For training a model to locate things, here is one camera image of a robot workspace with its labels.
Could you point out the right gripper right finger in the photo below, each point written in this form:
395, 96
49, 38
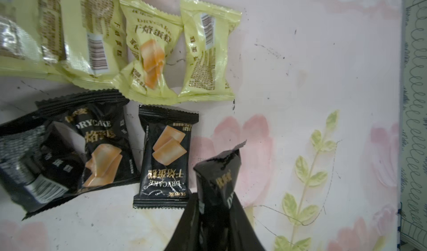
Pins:
242, 236

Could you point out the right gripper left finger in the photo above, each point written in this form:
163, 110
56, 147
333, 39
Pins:
186, 234

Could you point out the black cookie packet four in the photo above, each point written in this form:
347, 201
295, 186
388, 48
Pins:
216, 181

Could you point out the black cookie packet three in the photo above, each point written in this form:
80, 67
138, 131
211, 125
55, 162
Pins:
165, 163

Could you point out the black cookie packet one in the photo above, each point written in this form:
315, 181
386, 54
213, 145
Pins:
99, 117

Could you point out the black cookie packet two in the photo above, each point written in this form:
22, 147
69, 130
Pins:
39, 170

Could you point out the green cookie packet three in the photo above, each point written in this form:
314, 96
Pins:
151, 36

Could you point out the green cookie packet four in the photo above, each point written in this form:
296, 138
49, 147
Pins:
206, 29

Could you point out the green cookie packet two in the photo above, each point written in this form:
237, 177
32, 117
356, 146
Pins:
94, 41

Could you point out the green cookie packet one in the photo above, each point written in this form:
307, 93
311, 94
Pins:
32, 39

